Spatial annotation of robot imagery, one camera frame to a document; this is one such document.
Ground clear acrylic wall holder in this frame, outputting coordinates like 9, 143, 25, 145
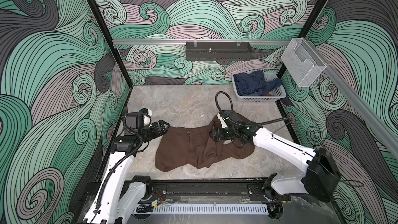
282, 38, 326, 88

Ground brown corduroy trousers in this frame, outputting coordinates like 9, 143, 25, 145
155, 116, 255, 172

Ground blue denim trousers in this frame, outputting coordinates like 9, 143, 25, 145
233, 71, 283, 97

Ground aluminium rail right wall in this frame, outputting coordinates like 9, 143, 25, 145
305, 41, 398, 156

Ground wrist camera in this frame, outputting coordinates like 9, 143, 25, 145
217, 113, 228, 129
139, 108, 152, 125

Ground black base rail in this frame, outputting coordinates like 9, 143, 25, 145
83, 178, 330, 203

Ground white plastic laundry basket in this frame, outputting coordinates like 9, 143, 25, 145
232, 71, 287, 102

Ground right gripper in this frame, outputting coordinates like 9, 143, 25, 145
207, 125, 239, 140

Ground black perforated wall tray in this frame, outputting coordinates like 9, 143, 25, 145
185, 42, 253, 62

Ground aluminium rail wall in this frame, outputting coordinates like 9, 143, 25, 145
305, 41, 398, 156
112, 38, 290, 46

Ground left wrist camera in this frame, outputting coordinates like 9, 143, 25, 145
139, 108, 152, 125

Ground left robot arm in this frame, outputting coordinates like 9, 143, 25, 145
78, 107, 170, 224

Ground white slotted cable duct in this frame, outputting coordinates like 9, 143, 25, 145
142, 204, 268, 215

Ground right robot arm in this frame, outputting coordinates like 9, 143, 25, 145
210, 103, 341, 203

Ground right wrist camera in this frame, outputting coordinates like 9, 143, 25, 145
217, 113, 228, 129

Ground aluminium rail back wall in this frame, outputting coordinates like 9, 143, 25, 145
112, 38, 290, 46

